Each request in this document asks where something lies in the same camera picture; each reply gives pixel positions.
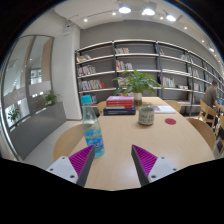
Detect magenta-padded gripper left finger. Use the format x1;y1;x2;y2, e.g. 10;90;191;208
45;144;97;188

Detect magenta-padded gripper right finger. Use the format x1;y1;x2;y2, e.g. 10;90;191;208
130;143;180;188

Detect clear bottle with blue cap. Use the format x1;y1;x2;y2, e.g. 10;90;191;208
80;94;106;158

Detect light wooden chair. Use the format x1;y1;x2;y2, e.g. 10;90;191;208
185;117;217;152
53;123;85;162
197;99;218;129
214;114;224;141
96;100;108;115
164;99;182;113

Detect flat round red coaster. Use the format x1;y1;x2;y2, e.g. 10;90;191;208
164;117;177;126

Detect grey-green ceramic mug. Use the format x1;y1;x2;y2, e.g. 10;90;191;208
137;106;155;127

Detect open white magazine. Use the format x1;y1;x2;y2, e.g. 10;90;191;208
148;104;177;115

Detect dark blue book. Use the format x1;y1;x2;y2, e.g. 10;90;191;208
102;105;137;117

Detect small green window plant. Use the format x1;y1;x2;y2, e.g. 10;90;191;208
43;89;63;108
7;107;22;127

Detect red book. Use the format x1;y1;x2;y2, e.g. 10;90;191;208
105;99;135;110

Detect pink book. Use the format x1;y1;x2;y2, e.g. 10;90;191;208
106;95;135;103

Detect person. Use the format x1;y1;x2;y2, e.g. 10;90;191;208
202;79;223;111

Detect green potted table plant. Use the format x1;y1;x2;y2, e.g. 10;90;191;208
112;68;164;107

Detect grey bookshelf unit with books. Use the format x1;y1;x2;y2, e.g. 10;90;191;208
74;39;224;116

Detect round ceiling spotlights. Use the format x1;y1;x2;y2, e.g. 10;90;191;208
81;4;218;54

